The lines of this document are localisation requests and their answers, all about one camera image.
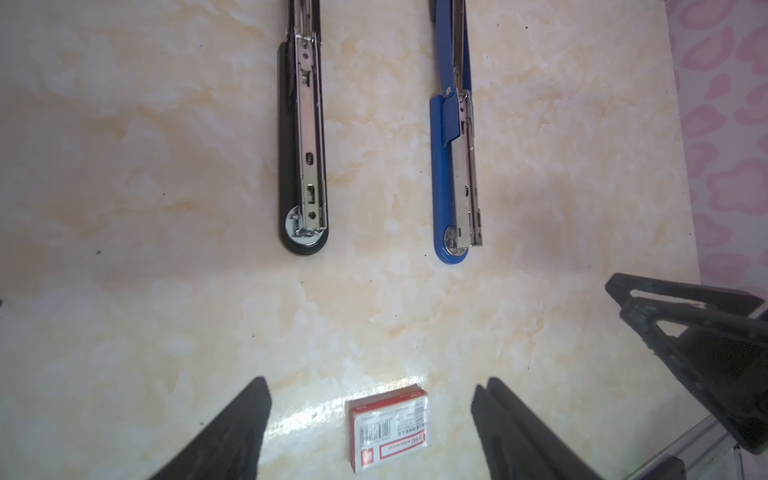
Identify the aluminium front rail frame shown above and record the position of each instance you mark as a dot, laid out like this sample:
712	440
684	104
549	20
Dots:
707	451

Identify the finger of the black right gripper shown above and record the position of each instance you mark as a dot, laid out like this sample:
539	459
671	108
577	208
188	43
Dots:
738	302
719	356

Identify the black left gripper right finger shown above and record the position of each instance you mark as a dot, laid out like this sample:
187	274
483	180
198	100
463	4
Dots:
516	443

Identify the red white staple box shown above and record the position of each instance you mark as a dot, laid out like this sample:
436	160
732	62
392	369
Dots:
387	426

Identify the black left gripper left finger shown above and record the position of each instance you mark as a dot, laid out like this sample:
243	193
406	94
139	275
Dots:
229	446

